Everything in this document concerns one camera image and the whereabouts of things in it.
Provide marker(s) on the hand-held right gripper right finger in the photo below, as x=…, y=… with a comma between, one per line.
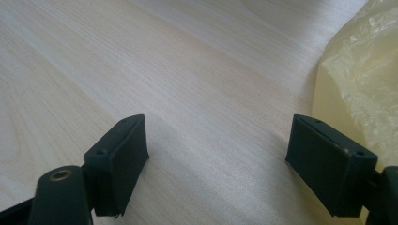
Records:
x=331, y=168

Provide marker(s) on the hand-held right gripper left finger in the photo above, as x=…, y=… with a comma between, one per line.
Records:
x=122, y=162

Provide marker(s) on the yellow plastic bag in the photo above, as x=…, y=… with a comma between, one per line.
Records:
x=366, y=78

